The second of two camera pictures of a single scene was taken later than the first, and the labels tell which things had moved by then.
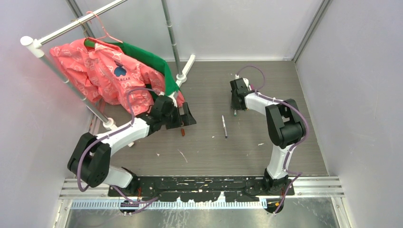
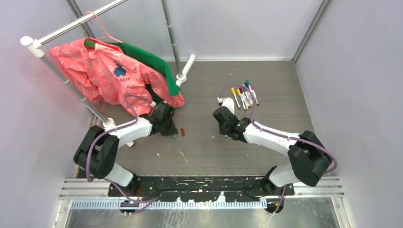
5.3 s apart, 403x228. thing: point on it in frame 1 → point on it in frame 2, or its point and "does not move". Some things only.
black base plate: x=244 y=188 does not move
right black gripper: x=233 y=106 → x=221 y=130
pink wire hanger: x=107 y=33 does not move
